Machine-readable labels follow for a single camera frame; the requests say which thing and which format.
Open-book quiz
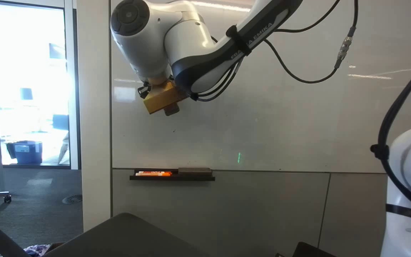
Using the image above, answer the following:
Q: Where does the grey whiteboard eraser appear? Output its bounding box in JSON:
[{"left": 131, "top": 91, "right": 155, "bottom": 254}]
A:
[{"left": 178, "top": 167, "right": 213, "bottom": 176}]

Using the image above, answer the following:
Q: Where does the orange marker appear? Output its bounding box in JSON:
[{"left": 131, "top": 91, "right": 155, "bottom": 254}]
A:
[{"left": 135, "top": 171, "right": 173, "bottom": 177}]

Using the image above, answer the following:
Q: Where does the black marker tray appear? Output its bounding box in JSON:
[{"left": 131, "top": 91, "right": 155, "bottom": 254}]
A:
[{"left": 130, "top": 168, "right": 215, "bottom": 182}]

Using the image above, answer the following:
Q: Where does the whiteboard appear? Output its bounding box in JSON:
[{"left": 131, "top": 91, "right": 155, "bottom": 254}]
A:
[{"left": 111, "top": 0, "right": 411, "bottom": 174}]

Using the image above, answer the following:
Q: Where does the round floor vent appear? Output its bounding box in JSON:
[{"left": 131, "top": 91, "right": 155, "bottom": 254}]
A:
[{"left": 62, "top": 194, "right": 83, "bottom": 205}]

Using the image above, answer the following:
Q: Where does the blue bin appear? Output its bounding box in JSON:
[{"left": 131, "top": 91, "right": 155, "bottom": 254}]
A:
[{"left": 6, "top": 141, "right": 43, "bottom": 165}]

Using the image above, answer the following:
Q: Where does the window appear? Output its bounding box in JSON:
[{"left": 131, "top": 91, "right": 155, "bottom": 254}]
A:
[{"left": 0, "top": 0, "right": 81, "bottom": 170}]

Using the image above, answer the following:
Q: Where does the patterned cloth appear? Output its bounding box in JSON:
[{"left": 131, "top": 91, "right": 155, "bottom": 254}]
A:
[{"left": 23, "top": 244, "right": 51, "bottom": 257}]

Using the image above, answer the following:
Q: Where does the black flat object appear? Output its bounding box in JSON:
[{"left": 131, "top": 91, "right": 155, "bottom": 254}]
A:
[{"left": 293, "top": 242, "right": 339, "bottom": 257}]

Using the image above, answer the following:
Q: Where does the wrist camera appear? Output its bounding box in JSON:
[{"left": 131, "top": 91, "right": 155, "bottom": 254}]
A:
[{"left": 143, "top": 80, "right": 190, "bottom": 115}]

